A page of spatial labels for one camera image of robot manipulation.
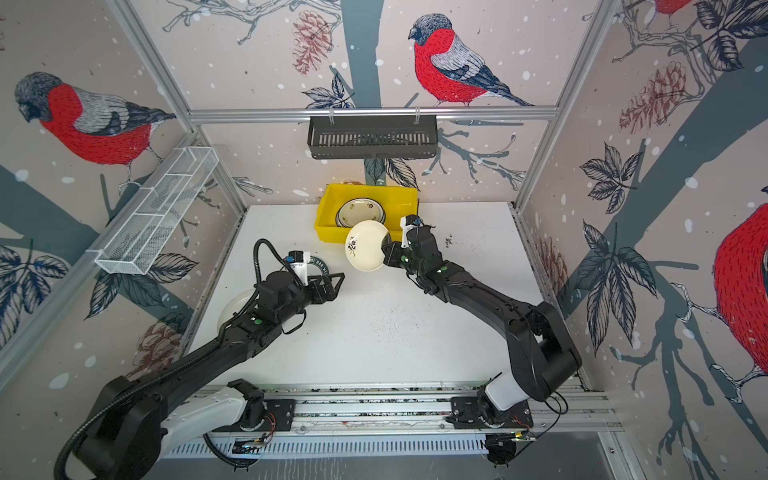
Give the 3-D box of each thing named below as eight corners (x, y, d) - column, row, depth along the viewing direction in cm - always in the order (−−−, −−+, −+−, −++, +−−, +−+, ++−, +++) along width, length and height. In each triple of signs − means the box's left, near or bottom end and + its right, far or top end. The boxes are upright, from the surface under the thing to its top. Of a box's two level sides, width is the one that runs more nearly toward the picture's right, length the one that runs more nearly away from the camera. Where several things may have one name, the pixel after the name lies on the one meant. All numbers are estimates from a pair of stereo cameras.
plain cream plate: (209, 324, 92) (205, 321, 90) (247, 287, 101) (245, 283, 99) (219, 331, 91) (215, 328, 89) (257, 293, 99) (254, 290, 97)
